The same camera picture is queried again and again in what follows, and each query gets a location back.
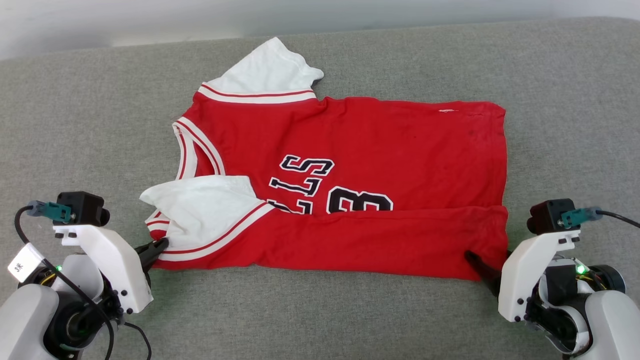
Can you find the white paper label tag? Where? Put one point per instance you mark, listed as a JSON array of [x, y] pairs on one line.
[[25, 262]]

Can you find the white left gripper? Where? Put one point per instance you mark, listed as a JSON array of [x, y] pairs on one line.
[[117, 265]]

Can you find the red white basketball jersey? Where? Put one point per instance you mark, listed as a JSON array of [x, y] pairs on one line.
[[400, 150]]

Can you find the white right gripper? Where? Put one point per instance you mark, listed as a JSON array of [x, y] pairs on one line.
[[520, 280]]

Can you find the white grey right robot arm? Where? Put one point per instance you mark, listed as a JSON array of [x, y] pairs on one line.
[[615, 325]]

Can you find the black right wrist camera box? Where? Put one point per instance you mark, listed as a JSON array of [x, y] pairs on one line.
[[547, 216]]

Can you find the grey fabric sofa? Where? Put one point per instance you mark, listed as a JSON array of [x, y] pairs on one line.
[[320, 320]]

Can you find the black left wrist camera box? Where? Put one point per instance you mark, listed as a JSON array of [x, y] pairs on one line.
[[82, 207]]

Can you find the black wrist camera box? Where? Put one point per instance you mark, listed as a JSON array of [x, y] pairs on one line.
[[82, 207], [547, 216]]

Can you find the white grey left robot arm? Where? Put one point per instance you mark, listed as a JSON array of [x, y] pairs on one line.
[[25, 320]]

